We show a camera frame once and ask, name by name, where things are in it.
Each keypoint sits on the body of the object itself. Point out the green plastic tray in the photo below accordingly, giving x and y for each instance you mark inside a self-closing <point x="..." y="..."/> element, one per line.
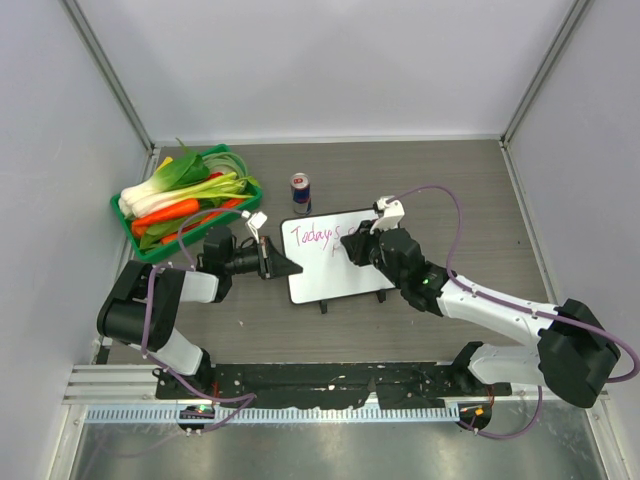
<point x="154" y="253"/>

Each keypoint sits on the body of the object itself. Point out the green long beans bundle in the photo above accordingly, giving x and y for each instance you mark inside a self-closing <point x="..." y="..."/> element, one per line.
<point x="224" y="163"/>

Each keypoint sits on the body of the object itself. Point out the bok choy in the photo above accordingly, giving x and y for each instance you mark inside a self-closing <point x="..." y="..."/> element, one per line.
<point x="187" y="170"/>

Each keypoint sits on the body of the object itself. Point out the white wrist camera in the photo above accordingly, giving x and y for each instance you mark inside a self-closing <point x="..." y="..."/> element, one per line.
<point x="390" y="212"/>
<point x="254" y="221"/>

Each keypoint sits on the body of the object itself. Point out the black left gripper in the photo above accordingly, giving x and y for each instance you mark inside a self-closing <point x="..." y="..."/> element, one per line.
<point x="271" y="263"/>

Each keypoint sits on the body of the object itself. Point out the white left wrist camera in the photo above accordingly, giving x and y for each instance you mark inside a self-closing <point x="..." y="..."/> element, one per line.
<point x="254" y="221"/>

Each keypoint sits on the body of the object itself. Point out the orange carrot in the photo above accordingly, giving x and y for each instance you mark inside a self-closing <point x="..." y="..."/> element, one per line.
<point x="172" y="212"/>

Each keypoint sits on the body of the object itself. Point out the white whiteboard black frame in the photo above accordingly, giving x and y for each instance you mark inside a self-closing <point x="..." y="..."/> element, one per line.
<point x="313" y="242"/>

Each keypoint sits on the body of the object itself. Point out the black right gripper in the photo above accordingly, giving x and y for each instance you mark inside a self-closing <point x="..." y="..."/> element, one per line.
<point x="356" y="244"/>

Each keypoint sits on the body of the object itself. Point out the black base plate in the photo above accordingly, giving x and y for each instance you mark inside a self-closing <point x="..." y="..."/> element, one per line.
<point x="340" y="386"/>

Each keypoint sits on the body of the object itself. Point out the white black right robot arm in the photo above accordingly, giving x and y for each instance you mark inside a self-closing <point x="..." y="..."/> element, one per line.
<point x="563" y="348"/>

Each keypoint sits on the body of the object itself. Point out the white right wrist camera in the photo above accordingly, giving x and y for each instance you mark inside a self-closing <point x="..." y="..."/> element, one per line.
<point x="390" y="212"/>

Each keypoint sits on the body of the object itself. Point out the white slotted cable duct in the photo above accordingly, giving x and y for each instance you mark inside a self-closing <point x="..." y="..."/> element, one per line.
<point x="193" y="414"/>

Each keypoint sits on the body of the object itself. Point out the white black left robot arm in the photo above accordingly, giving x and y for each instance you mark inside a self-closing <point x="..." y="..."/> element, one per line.
<point x="141" y="309"/>

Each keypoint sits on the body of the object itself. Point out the green celery stalks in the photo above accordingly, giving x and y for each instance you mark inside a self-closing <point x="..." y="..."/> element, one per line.
<point x="225" y="186"/>

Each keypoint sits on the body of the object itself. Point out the Red Bull can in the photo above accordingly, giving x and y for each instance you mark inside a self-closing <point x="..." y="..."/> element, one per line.
<point x="301" y="193"/>

